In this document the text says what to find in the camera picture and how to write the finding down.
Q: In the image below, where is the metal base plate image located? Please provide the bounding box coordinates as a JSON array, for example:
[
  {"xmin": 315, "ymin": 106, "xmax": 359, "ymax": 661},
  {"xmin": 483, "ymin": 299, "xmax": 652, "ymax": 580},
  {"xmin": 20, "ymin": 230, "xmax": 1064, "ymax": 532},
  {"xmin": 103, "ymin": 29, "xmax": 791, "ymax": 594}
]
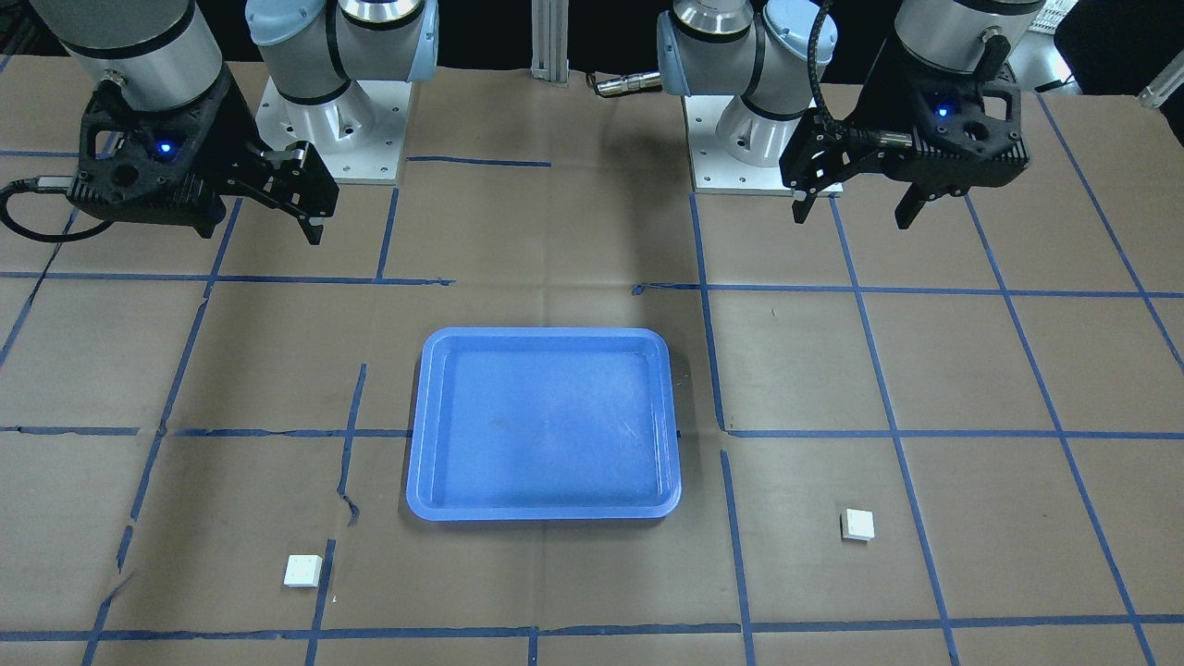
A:
[
  {"xmin": 255, "ymin": 81, "xmax": 416, "ymax": 186},
  {"xmin": 684, "ymin": 94, "xmax": 805, "ymax": 201}
]

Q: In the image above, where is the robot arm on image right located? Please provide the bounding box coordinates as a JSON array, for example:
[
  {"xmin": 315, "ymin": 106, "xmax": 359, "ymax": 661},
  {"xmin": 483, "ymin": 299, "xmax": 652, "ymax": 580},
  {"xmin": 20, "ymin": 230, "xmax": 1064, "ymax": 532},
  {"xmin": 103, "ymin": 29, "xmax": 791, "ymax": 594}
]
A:
[{"xmin": 657, "ymin": 1, "xmax": 1042, "ymax": 230}]

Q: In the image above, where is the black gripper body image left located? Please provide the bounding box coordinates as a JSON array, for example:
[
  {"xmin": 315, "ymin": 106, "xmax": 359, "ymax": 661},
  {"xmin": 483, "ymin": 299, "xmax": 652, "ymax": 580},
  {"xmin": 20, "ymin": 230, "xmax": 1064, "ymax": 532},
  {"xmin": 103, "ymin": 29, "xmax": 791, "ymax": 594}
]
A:
[{"xmin": 67, "ymin": 68, "xmax": 278, "ymax": 239}]

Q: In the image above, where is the blue plastic tray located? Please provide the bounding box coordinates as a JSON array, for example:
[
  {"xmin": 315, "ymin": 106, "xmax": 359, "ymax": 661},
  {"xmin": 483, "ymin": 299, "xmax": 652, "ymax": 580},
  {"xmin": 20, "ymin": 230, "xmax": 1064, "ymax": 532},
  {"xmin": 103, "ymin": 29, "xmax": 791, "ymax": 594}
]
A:
[{"xmin": 405, "ymin": 327, "xmax": 684, "ymax": 521}]

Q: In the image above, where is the white block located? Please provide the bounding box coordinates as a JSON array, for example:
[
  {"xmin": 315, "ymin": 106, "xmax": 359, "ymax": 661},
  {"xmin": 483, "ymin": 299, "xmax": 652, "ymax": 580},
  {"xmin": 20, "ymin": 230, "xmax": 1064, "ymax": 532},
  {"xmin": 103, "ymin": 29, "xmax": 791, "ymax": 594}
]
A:
[
  {"xmin": 282, "ymin": 555, "xmax": 323, "ymax": 589},
  {"xmin": 839, "ymin": 510, "xmax": 876, "ymax": 543}
]

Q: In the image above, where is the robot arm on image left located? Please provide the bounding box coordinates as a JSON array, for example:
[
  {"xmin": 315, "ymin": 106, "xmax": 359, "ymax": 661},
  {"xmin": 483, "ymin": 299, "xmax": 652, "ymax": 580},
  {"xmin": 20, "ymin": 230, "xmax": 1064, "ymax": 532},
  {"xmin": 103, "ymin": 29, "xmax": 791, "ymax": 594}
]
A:
[{"xmin": 4, "ymin": 1, "xmax": 439, "ymax": 245}]

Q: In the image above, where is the aluminium profile post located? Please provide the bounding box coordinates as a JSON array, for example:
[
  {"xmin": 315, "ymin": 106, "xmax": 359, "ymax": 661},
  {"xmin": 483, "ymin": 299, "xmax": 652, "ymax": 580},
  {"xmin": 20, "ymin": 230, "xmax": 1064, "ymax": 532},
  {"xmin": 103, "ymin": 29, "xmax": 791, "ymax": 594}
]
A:
[{"xmin": 530, "ymin": 0, "xmax": 570, "ymax": 87}]

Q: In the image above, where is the metal base plate image right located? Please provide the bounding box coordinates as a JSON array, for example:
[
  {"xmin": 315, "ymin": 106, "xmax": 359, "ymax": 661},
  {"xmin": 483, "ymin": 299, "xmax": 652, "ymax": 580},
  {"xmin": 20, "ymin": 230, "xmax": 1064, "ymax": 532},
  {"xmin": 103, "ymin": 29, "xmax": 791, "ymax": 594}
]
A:
[{"xmin": 684, "ymin": 94, "xmax": 805, "ymax": 201}]

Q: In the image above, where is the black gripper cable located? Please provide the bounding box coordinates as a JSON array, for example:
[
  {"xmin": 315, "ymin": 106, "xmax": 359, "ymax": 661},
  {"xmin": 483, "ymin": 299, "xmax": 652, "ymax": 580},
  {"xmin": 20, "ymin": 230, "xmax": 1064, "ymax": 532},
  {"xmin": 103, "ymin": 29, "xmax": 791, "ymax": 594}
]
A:
[{"xmin": 0, "ymin": 177, "xmax": 112, "ymax": 244}]

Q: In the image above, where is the metal base plate image left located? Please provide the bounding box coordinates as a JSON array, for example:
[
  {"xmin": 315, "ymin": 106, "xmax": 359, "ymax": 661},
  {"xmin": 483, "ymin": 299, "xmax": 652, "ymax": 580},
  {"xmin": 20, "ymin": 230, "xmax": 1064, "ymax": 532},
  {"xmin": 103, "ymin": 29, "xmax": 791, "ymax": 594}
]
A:
[{"xmin": 255, "ymin": 81, "xmax": 416, "ymax": 186}]

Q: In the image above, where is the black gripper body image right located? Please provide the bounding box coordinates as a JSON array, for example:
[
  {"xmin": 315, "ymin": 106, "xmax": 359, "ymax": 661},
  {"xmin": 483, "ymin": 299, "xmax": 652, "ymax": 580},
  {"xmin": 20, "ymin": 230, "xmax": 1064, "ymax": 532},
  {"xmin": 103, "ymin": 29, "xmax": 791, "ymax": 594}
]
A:
[{"xmin": 832, "ymin": 37, "xmax": 1030, "ymax": 192}]

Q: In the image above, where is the metal cable connector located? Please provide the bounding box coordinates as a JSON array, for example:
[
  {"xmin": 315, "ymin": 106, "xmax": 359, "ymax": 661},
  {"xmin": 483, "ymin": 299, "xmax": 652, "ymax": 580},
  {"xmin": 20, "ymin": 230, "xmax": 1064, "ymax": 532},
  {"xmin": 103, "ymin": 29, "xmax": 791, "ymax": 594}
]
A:
[{"xmin": 586, "ymin": 71, "xmax": 663, "ymax": 98}]

